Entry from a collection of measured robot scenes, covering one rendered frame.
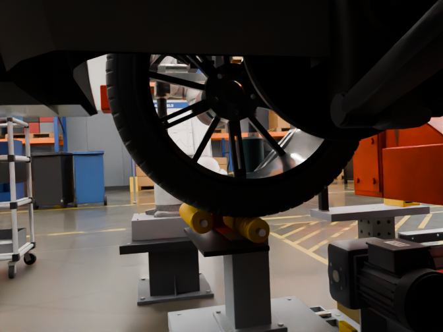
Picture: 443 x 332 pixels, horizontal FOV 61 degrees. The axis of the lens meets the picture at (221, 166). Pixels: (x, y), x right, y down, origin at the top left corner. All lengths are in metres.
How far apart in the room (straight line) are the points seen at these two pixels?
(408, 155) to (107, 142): 10.84
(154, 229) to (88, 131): 10.01
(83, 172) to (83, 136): 4.95
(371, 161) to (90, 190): 5.97
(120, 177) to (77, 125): 1.97
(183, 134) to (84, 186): 2.01
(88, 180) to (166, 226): 5.10
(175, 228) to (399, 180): 1.08
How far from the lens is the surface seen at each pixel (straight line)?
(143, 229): 1.86
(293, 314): 1.13
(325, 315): 1.27
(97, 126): 11.74
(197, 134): 2.08
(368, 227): 1.60
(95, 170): 6.88
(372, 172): 1.31
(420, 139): 1.17
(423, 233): 1.44
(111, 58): 0.87
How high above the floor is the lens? 0.65
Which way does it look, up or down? level
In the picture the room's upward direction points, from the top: 2 degrees counter-clockwise
